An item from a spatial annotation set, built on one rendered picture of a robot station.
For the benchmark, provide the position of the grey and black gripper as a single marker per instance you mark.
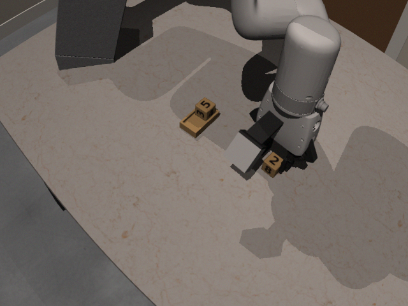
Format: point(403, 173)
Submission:
point(295, 134)

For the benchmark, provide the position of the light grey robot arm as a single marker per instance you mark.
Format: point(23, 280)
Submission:
point(310, 49)

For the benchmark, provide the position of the orange number cube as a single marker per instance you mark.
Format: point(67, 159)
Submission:
point(205, 109)
point(272, 164)

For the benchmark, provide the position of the wooden tray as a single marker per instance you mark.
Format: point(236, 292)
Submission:
point(194, 125)

